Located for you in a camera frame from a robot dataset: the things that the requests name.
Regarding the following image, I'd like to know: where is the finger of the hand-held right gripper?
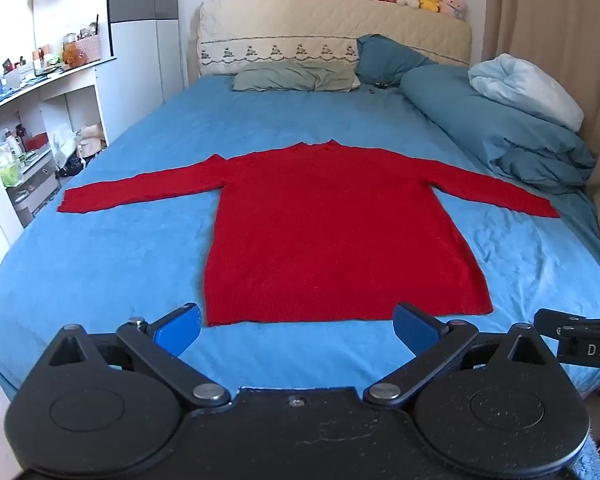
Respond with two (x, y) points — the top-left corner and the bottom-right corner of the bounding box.
(534, 308), (600, 335)

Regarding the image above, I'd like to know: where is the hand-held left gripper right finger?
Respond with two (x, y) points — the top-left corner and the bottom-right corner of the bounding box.
(362, 302), (548, 407)

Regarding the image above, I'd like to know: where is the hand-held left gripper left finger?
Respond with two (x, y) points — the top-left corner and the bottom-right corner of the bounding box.
(47, 302), (231, 411)

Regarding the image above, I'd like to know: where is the red knit sweater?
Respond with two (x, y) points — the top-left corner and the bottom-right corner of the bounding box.
(57, 140), (561, 327)

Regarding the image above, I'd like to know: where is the bed with blue sheet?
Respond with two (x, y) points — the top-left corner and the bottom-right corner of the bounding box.
(0, 77), (600, 411)

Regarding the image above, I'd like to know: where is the blue duvet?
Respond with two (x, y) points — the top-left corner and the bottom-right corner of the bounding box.
(400, 64), (597, 195)

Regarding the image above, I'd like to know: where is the beige bag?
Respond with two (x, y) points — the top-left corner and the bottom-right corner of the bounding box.
(77, 124), (106, 159)

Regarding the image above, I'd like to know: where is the white plastic bag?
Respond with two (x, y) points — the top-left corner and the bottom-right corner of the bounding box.
(52, 130), (79, 172)

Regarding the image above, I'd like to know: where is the green packet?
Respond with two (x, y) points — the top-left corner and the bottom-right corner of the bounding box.
(0, 162), (24, 187)

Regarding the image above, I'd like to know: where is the light blue folded blanket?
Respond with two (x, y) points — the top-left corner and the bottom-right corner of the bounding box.
(468, 53), (585, 132)

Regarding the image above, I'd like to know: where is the white shelf unit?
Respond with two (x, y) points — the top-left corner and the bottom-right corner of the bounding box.
(0, 55), (112, 246)

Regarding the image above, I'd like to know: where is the dark blue pillow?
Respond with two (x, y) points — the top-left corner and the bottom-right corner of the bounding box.
(356, 34), (437, 86)

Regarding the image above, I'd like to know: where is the grey-green pillow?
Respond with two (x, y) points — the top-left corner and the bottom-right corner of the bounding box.
(232, 60), (361, 93)

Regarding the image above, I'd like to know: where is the white and grey wardrobe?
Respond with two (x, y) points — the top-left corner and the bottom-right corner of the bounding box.
(107, 0), (186, 147)

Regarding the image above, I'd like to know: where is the orange bear toy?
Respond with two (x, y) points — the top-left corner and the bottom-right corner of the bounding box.
(62, 43), (89, 69)

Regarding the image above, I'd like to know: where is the pink basket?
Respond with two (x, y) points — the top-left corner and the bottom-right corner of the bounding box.
(76, 35), (102, 64)

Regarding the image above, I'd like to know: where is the beige curtain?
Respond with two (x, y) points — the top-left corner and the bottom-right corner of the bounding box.
(482, 0), (600, 261)

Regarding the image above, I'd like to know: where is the cream quilted headboard cover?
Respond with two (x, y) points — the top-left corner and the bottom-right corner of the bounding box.
(197, 0), (472, 78)

